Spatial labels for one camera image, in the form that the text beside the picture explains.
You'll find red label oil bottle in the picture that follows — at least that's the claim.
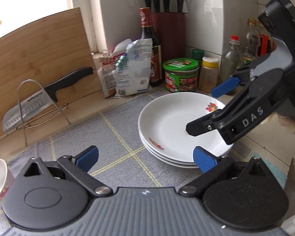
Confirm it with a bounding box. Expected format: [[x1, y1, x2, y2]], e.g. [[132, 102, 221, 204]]
[[242, 18, 277, 64]]

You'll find bamboo cutting board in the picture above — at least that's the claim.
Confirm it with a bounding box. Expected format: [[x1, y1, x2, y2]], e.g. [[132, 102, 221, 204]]
[[0, 8, 95, 137]]

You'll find stained white plate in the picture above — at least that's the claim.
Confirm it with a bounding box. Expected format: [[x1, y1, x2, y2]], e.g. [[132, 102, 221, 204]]
[[138, 92, 233, 163]]

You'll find white blue clipped bag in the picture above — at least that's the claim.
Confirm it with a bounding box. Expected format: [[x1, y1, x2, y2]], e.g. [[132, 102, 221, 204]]
[[112, 38, 153, 98]]

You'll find steel wire rack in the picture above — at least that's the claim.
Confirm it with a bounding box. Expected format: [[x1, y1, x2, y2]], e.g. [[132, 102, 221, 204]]
[[17, 79, 72, 147]]

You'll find small green cap jar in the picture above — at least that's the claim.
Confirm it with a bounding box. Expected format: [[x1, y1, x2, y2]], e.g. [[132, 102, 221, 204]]
[[192, 49, 205, 61]]

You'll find dark soy sauce bottle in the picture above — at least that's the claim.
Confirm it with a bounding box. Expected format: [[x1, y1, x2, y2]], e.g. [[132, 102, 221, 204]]
[[138, 7, 163, 88]]

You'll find white fruit plate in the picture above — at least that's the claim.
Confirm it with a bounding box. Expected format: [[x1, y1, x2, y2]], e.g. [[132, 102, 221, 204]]
[[138, 132, 200, 166], [142, 142, 198, 169]]

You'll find grey teal checked towel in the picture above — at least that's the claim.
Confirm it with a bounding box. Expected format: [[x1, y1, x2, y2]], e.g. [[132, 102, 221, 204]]
[[0, 90, 288, 236]]

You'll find red white clipped bag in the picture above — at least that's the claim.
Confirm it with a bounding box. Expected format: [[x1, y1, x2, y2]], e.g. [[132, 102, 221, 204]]
[[95, 39, 132, 98]]

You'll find dark red knife block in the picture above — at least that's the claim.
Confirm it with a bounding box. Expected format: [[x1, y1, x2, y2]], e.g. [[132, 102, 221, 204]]
[[144, 0, 186, 62]]

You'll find yellow cap spice jar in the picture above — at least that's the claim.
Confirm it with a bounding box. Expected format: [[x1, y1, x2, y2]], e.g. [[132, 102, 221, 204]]
[[199, 56, 219, 93]]

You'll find green lid sauce jar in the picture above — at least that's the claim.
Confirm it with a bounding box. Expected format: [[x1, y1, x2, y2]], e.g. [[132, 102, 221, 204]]
[[162, 58, 199, 93]]

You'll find black handled kitchen knife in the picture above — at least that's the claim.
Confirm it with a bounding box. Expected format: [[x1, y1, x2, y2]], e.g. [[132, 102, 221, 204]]
[[2, 67, 94, 133]]

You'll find glass bottle red cap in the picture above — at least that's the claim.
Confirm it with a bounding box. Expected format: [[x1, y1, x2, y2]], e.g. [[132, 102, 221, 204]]
[[219, 35, 243, 83]]

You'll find right gloved hand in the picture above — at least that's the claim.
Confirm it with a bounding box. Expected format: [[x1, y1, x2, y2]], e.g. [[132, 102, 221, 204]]
[[275, 95, 295, 138]]

